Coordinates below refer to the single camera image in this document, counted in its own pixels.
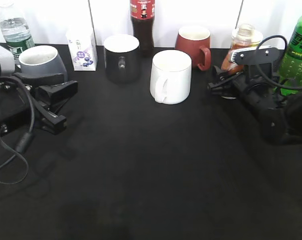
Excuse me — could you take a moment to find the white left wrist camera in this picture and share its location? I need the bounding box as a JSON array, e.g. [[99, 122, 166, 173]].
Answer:
[[0, 46, 15, 83]]

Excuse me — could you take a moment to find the green sprite bottle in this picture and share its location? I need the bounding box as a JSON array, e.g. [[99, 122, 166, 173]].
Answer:
[[278, 16, 302, 87]]

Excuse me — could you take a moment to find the black ceramic mug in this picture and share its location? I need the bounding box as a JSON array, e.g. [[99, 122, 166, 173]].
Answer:
[[103, 34, 141, 84]]

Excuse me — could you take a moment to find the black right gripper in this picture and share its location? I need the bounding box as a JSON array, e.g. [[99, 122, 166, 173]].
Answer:
[[207, 65, 302, 145]]

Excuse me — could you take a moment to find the brown Nescafe coffee bottle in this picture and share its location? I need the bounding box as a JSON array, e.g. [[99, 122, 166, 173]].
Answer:
[[221, 23, 263, 75]]

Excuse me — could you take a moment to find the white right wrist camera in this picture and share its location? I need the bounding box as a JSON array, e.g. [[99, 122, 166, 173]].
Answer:
[[227, 45, 282, 66]]

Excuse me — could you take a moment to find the cola bottle red label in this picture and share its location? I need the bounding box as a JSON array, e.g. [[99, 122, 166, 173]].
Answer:
[[130, 0, 156, 57]]

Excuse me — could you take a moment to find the red ceramic mug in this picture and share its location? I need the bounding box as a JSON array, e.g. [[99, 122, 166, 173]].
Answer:
[[175, 25, 211, 72]]

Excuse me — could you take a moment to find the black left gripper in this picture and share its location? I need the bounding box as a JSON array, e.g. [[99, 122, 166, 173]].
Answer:
[[0, 72, 78, 135]]

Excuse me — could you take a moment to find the small white milk carton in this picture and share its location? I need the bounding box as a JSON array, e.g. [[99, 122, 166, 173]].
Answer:
[[66, 25, 98, 72]]

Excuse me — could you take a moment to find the grey ceramic mug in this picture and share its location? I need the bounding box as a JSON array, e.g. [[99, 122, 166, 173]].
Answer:
[[18, 45, 68, 83]]

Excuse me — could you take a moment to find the black left camera cable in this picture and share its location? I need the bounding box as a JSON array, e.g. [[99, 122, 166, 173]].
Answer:
[[0, 76, 36, 185]]

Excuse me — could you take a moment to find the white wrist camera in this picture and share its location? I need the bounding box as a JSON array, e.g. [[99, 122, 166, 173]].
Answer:
[[227, 45, 282, 66], [0, 46, 15, 83]]

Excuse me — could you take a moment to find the white ceramic mug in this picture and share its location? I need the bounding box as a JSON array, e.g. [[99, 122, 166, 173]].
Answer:
[[149, 50, 192, 105]]

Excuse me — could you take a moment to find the clear water bottle green label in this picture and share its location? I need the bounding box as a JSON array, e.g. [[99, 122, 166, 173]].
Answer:
[[0, 0, 35, 67]]

